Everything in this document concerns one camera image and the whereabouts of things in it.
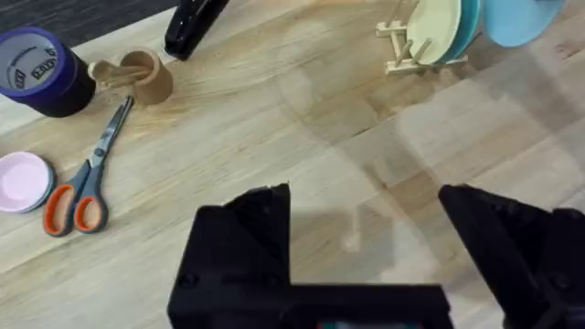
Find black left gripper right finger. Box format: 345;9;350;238
438;184;585;329

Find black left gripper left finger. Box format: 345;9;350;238
166;183;293;329

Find small wooden peg rack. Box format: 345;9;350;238
375;0;470;77

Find brown wooden cup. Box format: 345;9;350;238
118;48;175;107

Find small grey-green plate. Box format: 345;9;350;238
20;157;58;214

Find small wooden stick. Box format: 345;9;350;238
87;59;152;91

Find black stapler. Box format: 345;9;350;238
163;0;230;62

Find teal plate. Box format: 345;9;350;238
436;0;482;65

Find light blue plate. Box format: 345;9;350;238
481;0;567;48

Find cream plate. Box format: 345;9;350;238
405;0;463;66

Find purple tape roll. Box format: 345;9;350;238
0;26;78;100

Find grey orange-handled scissors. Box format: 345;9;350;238
42;94;135;238

